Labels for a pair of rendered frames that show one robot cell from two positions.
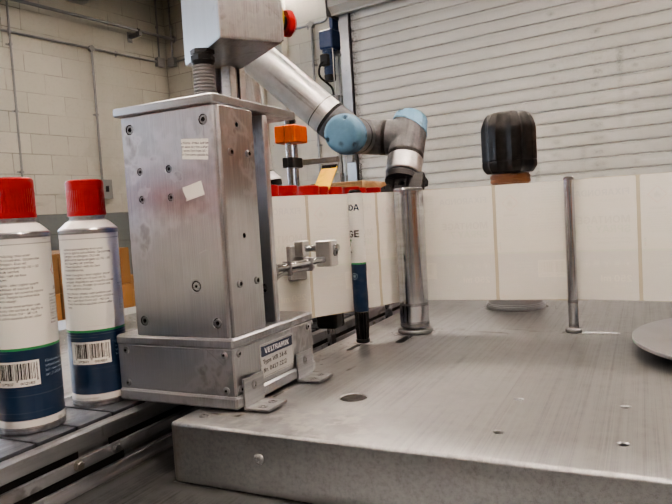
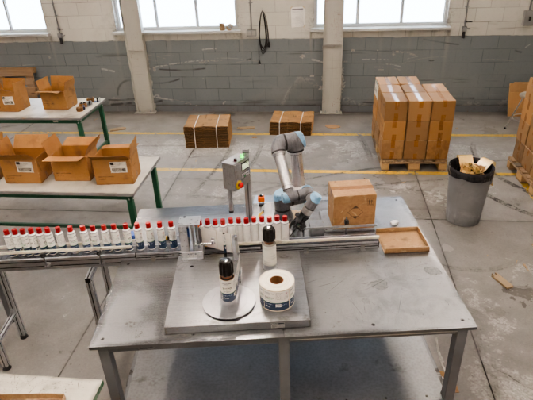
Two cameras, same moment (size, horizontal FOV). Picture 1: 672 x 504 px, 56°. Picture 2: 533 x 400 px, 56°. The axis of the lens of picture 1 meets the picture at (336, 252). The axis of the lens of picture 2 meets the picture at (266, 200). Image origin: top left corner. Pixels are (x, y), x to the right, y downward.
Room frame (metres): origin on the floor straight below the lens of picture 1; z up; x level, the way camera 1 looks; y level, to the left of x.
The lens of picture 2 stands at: (-0.22, -2.56, 2.77)
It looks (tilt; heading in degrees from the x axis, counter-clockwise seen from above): 29 degrees down; 63
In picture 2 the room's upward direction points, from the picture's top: 2 degrees counter-clockwise
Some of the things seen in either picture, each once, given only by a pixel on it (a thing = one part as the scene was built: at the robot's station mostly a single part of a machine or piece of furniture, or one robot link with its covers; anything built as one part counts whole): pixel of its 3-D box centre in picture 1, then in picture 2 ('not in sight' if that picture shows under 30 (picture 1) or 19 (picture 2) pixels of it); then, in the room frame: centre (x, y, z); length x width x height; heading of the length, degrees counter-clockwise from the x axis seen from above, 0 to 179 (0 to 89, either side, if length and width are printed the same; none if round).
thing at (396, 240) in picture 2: not in sight; (401, 239); (1.92, -0.43, 0.85); 0.30 x 0.26 x 0.04; 154
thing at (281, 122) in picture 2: not in sight; (292, 122); (3.52, 3.74, 0.11); 0.65 x 0.54 x 0.22; 143
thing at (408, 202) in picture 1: (411, 260); (235, 248); (0.81, -0.10, 0.97); 0.05 x 0.05 x 0.19
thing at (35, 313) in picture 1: (21, 303); (172, 234); (0.51, 0.26, 0.98); 0.05 x 0.05 x 0.20
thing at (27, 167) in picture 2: not in sight; (24, 159); (-0.23, 2.24, 0.97); 0.45 x 0.38 x 0.37; 59
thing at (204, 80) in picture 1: (207, 124); (230, 198); (0.92, 0.17, 1.18); 0.04 x 0.04 x 0.21
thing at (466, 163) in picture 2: not in sight; (474, 174); (3.74, 0.50, 0.50); 0.42 x 0.41 x 0.28; 146
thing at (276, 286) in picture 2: not in sight; (277, 290); (0.85, -0.57, 0.95); 0.20 x 0.20 x 0.14
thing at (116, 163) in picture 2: not in sight; (116, 158); (0.50, 1.79, 0.97); 0.51 x 0.39 x 0.37; 61
